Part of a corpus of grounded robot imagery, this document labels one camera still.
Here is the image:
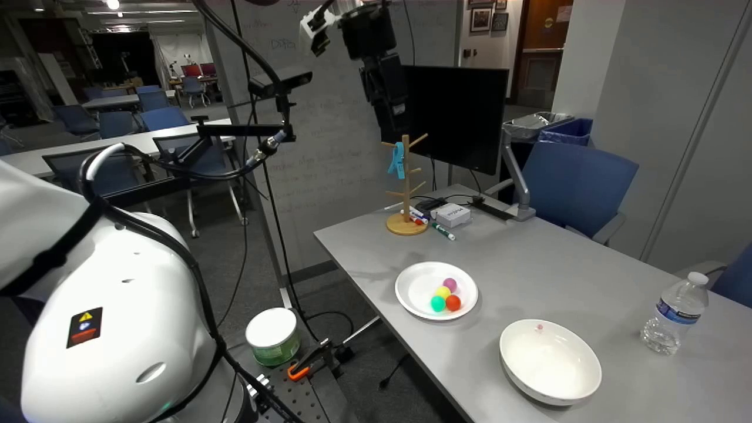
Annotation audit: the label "blue office chair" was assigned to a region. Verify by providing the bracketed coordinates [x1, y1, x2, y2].
[524, 142, 639, 243]

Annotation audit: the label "purple ball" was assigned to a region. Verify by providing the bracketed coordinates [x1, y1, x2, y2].
[442, 276, 456, 290]

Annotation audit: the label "wooden mug tree stand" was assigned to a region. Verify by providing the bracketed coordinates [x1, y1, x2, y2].
[387, 133, 429, 234]

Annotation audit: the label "blue recycling bin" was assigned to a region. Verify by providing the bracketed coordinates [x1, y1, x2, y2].
[538, 118, 593, 145]

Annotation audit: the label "green ball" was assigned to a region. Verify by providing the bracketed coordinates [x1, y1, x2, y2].
[430, 296, 446, 313]

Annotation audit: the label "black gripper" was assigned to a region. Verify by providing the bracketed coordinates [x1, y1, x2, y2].
[298, 0, 410, 141]

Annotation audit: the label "orange black clamp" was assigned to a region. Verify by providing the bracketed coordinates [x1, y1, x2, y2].
[286, 338, 356, 383]

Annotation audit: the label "black computer monitor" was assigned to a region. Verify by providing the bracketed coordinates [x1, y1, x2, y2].
[405, 66, 509, 173]

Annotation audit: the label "white plate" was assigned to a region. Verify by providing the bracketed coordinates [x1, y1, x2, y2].
[395, 261, 481, 321]

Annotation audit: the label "orange ball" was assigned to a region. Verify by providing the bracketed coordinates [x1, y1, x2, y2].
[446, 296, 464, 313]

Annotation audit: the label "white green lidded tub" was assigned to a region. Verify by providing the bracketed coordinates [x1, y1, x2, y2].
[244, 308, 301, 365]

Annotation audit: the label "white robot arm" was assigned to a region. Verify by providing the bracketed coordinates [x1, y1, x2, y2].
[0, 141, 304, 423]

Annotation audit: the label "black camera on stand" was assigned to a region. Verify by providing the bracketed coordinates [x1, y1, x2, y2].
[249, 69, 314, 99]

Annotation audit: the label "small white box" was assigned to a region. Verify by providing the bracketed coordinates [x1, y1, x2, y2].
[430, 202, 472, 227]

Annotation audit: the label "white bowl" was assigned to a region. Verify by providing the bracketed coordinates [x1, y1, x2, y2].
[499, 320, 605, 405]

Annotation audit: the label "yellow ball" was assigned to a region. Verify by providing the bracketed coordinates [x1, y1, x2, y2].
[435, 287, 452, 297]

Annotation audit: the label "clear plastic water bottle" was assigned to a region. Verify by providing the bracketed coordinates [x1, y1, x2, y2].
[643, 269, 710, 354]

